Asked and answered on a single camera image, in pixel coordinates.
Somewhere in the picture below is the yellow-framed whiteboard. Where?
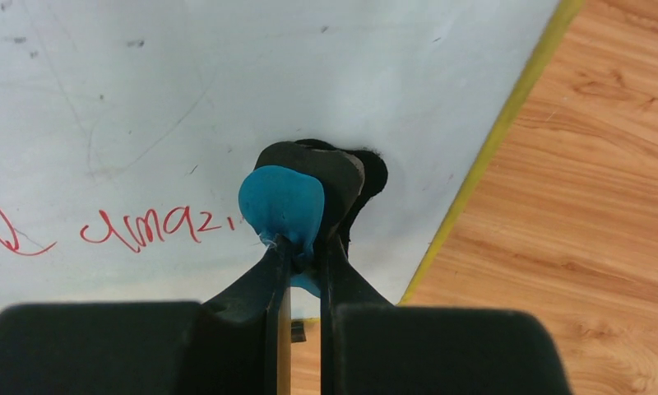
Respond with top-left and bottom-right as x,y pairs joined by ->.
0,1 -> 582,311

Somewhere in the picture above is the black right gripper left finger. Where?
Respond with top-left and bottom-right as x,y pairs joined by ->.
202,235 -> 293,394

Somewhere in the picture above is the blue whiteboard eraser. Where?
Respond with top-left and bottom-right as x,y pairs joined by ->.
238,139 -> 388,297

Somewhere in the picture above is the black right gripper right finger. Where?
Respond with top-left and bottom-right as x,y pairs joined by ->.
320,235 -> 401,394

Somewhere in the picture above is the black whiteboard clip right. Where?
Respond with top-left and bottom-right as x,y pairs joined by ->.
290,320 -> 307,343

